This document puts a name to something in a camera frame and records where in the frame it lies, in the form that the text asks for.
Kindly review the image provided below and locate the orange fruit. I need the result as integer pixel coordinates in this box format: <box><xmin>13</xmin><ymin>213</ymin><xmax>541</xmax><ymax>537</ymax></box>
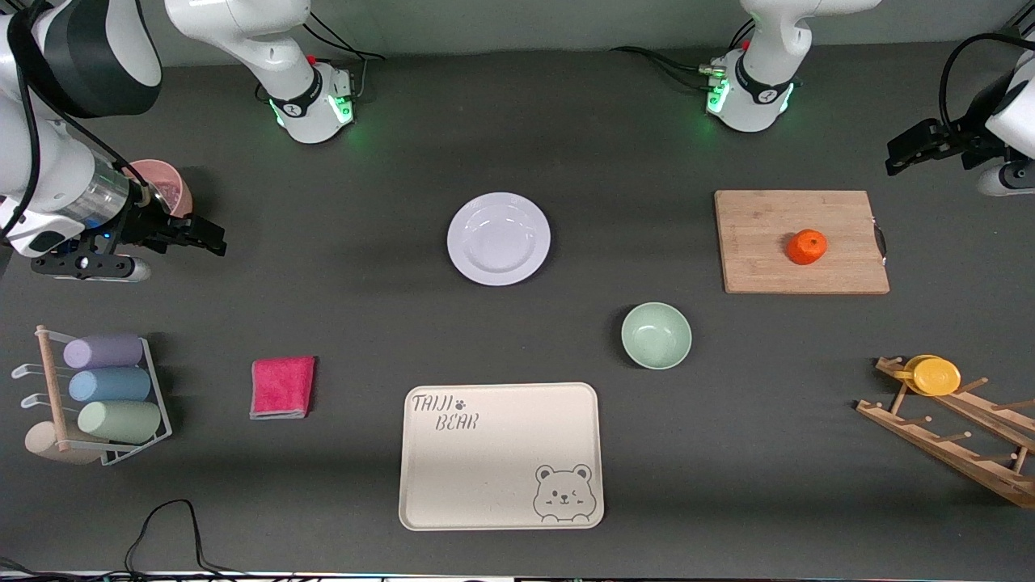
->
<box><xmin>786</xmin><ymin>229</ymin><xmax>829</xmax><ymax>266</ymax></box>

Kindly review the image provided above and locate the white round plate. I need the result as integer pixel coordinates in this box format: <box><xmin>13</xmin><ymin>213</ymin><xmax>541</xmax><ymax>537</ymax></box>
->
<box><xmin>447</xmin><ymin>192</ymin><xmax>551</xmax><ymax>287</ymax></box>

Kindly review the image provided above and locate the pink bowl with steel inside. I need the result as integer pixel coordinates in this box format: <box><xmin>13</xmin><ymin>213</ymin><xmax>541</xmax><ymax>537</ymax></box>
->
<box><xmin>121</xmin><ymin>159</ymin><xmax>194</xmax><ymax>221</ymax></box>

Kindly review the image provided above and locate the purple cup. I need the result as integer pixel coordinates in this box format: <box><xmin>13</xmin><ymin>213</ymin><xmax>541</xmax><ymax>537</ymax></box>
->
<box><xmin>63</xmin><ymin>335</ymin><xmax>145</xmax><ymax>370</ymax></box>

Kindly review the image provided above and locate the pink folded cloth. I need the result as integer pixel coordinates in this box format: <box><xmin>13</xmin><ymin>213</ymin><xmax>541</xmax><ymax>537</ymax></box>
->
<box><xmin>250</xmin><ymin>356</ymin><xmax>316</xmax><ymax>420</ymax></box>

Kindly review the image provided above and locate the blue cup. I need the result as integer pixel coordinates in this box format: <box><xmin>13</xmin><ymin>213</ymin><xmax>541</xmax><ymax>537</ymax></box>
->
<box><xmin>68</xmin><ymin>368</ymin><xmax>152</xmax><ymax>403</ymax></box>

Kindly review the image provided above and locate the wooden cutting board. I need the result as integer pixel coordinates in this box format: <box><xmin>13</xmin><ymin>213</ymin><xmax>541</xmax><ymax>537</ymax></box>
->
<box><xmin>714</xmin><ymin>190</ymin><xmax>891</xmax><ymax>295</ymax></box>

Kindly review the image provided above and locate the green cup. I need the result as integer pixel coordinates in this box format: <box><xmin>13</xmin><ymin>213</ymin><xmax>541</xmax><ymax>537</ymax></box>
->
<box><xmin>78</xmin><ymin>400</ymin><xmax>163</xmax><ymax>445</ymax></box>

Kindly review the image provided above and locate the yellow cup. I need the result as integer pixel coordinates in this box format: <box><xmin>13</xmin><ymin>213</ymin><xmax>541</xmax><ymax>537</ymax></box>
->
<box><xmin>893</xmin><ymin>354</ymin><xmax>962</xmax><ymax>397</ymax></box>

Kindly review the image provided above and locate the beige cup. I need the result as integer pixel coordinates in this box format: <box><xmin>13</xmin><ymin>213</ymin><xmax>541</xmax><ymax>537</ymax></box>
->
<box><xmin>24</xmin><ymin>422</ymin><xmax>102</xmax><ymax>466</ymax></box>

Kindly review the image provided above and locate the wooden peg cup rack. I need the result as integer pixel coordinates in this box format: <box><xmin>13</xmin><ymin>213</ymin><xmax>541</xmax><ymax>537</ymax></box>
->
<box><xmin>855</xmin><ymin>356</ymin><xmax>1035</xmax><ymax>510</ymax></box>

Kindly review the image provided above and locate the pale green bowl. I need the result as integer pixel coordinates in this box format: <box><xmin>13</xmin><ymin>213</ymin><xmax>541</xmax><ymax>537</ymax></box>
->
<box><xmin>621</xmin><ymin>302</ymin><xmax>693</xmax><ymax>371</ymax></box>

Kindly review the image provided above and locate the cream tray with bear print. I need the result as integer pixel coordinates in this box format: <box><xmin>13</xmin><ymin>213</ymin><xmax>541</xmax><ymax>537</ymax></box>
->
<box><xmin>399</xmin><ymin>382</ymin><xmax>605</xmax><ymax>532</ymax></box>

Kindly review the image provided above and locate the white wire cup holder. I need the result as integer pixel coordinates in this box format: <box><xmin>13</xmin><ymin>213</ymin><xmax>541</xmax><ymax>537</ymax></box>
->
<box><xmin>11</xmin><ymin>325</ymin><xmax>173</xmax><ymax>467</ymax></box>

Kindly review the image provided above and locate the black right arm base cable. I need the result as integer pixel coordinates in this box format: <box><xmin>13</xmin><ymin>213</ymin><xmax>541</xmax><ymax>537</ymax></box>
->
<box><xmin>303</xmin><ymin>12</ymin><xmax>387</xmax><ymax>102</ymax></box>

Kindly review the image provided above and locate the black arm base cable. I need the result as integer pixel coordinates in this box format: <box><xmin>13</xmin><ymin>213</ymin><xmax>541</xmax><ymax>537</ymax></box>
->
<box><xmin>610</xmin><ymin>18</ymin><xmax>757</xmax><ymax>91</ymax></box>
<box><xmin>303</xmin><ymin>12</ymin><xmax>387</xmax><ymax>102</ymax></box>

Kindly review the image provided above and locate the black looped cable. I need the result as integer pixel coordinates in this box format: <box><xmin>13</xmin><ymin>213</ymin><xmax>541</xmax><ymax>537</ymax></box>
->
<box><xmin>0</xmin><ymin>499</ymin><xmax>243</xmax><ymax>582</ymax></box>

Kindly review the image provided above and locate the black left arm base cable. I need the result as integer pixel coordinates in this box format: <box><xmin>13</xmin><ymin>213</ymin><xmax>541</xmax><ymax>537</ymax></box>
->
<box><xmin>610</xmin><ymin>18</ymin><xmax>757</xmax><ymax>91</ymax></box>

